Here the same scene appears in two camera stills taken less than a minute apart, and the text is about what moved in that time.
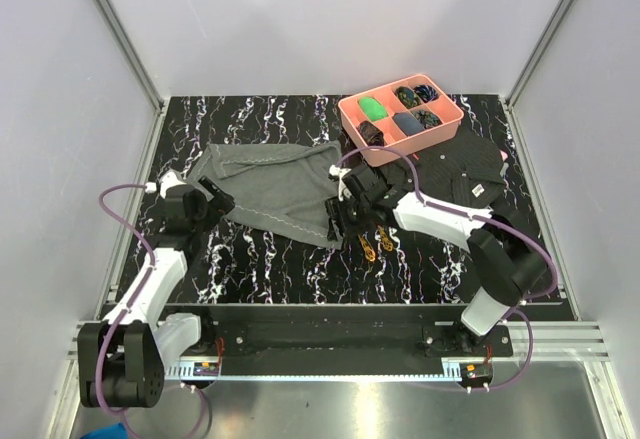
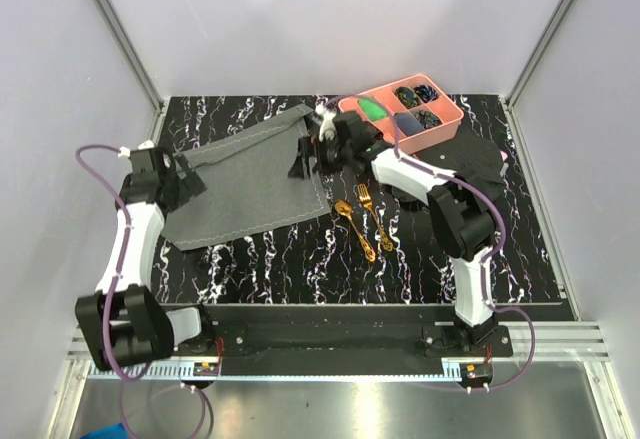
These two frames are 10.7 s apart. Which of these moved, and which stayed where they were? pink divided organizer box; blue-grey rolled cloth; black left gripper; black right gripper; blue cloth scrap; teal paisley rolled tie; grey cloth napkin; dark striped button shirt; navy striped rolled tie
Moved: grey cloth napkin; black right gripper; black left gripper
Stayed: teal paisley rolled tie; dark striped button shirt; blue cloth scrap; pink divided organizer box; navy striped rolled tie; blue-grey rolled cloth
